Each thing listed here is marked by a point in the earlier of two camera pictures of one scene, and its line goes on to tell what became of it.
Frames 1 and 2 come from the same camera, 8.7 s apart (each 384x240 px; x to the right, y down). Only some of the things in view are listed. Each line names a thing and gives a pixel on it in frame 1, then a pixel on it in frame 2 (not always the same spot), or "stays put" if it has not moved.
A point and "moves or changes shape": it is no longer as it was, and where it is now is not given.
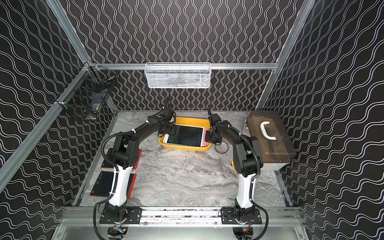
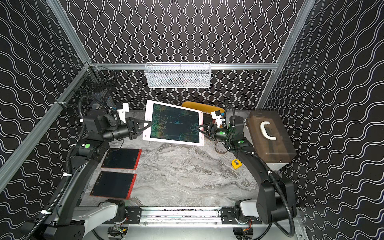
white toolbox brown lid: x=274 y=146 stays put
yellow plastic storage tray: x=197 y=121 to x=202 y=106
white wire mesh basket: x=178 y=75 stays put
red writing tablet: x=103 y=185 stays put
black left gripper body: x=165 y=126 to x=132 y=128
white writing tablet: x=188 y=135 moves or changes shape
